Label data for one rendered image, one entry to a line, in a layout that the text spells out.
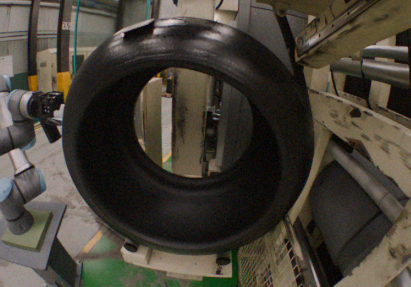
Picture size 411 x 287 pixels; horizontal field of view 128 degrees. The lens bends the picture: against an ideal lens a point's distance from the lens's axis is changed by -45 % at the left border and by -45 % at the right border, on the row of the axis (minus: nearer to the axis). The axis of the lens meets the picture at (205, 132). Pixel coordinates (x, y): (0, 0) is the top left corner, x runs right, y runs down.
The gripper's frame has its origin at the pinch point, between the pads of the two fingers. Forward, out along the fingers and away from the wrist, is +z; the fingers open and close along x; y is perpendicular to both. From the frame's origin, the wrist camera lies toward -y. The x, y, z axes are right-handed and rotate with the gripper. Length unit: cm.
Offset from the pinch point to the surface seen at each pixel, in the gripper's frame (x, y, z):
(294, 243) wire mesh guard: -12, -17, 66
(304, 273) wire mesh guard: -22, -17, 66
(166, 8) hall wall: 978, 282, -297
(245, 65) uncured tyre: -12.4, 21.2, 39.2
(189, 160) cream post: 25.3, -18.7, 32.4
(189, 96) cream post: 25.3, 7.2, 28.3
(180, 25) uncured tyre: -10.5, 25.4, 28.6
